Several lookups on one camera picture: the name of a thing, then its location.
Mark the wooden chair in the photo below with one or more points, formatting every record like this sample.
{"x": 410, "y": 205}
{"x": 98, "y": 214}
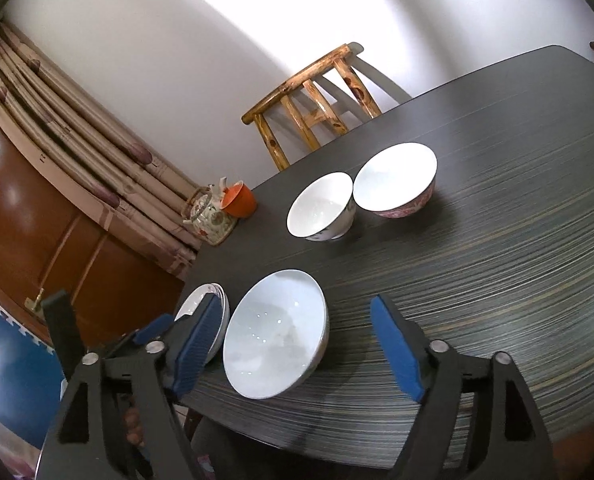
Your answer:
{"x": 297, "y": 87}

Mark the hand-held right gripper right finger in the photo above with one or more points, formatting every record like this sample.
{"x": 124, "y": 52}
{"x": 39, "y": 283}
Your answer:
{"x": 397, "y": 345}

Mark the orange lidded cup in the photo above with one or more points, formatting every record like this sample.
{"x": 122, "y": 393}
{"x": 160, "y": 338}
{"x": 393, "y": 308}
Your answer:
{"x": 239, "y": 200}

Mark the beige patterned curtain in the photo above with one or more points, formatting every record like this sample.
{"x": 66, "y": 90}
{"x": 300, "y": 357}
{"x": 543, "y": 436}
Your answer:
{"x": 77, "y": 125}

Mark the small white floral bowl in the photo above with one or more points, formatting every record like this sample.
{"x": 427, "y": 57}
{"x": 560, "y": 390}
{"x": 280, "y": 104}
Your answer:
{"x": 319, "y": 205}

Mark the white bowl pink pattern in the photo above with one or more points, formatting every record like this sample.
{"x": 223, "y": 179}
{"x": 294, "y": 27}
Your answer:
{"x": 394, "y": 175}

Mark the floral ceramic teapot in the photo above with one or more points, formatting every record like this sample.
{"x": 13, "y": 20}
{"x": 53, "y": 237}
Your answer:
{"x": 209, "y": 217}

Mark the large light blue bowl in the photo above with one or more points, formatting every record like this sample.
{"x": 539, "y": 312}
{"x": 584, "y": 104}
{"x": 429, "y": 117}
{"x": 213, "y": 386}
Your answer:
{"x": 277, "y": 335}

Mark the person's left hand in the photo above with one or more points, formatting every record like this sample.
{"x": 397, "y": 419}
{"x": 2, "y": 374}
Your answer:
{"x": 133, "y": 422}

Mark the brown wooden door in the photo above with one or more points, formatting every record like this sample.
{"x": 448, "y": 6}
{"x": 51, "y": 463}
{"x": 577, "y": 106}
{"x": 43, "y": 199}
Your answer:
{"x": 52, "y": 220}

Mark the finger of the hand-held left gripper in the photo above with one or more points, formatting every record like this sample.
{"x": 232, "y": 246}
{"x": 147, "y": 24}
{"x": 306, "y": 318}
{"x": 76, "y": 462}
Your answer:
{"x": 152, "y": 330}

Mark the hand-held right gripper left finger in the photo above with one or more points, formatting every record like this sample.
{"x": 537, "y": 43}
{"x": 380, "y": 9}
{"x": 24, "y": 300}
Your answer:
{"x": 197, "y": 345}

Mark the blue foam floor mat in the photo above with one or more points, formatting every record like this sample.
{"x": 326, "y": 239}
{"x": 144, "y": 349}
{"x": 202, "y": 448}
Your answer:
{"x": 17, "y": 375}

